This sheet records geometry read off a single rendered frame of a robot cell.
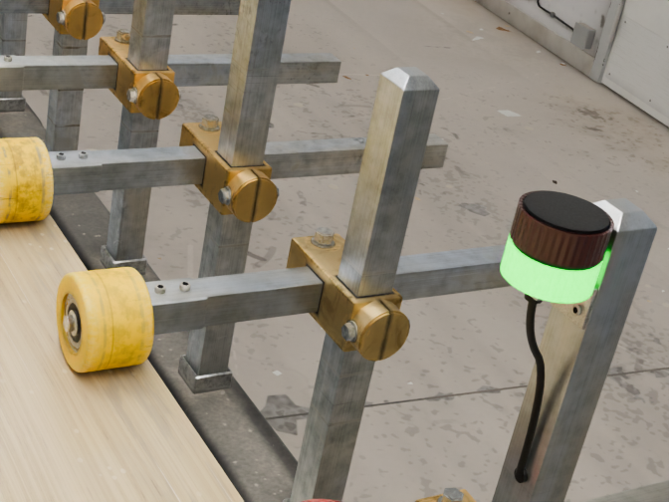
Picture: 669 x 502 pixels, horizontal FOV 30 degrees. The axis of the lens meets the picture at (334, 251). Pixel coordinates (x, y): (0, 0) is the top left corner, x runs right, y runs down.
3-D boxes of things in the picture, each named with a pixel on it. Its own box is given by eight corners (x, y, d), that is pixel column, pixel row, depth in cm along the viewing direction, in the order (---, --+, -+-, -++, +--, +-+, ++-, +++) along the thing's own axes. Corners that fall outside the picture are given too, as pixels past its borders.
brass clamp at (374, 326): (334, 278, 117) (343, 231, 115) (409, 357, 108) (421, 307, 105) (276, 285, 114) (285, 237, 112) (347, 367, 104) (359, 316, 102)
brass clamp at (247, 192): (223, 162, 136) (229, 120, 133) (279, 221, 126) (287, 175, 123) (170, 165, 132) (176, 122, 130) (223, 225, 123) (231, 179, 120)
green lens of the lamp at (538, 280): (554, 251, 83) (562, 221, 82) (611, 297, 78) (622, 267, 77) (481, 259, 80) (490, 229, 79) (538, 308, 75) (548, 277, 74)
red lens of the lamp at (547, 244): (563, 217, 82) (572, 187, 81) (623, 263, 77) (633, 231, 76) (491, 224, 79) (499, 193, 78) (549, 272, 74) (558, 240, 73)
